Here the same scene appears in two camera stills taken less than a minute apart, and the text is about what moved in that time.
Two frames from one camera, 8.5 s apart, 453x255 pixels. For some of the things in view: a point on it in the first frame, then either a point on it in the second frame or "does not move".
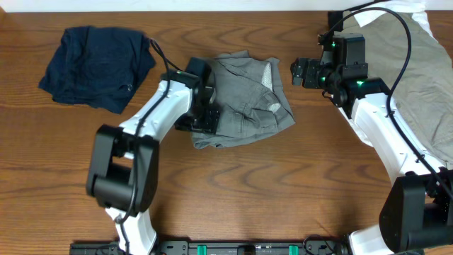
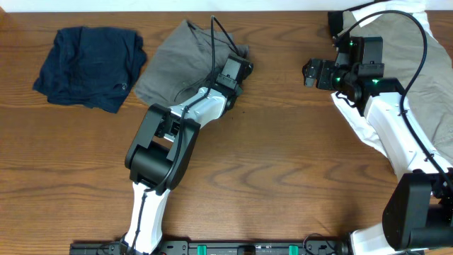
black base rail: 219,247 does not move
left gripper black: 209,127 → 238,92
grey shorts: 250,95 → 187,57
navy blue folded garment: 98,66 does not move
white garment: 364,13 does not move
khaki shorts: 424,95 does not move
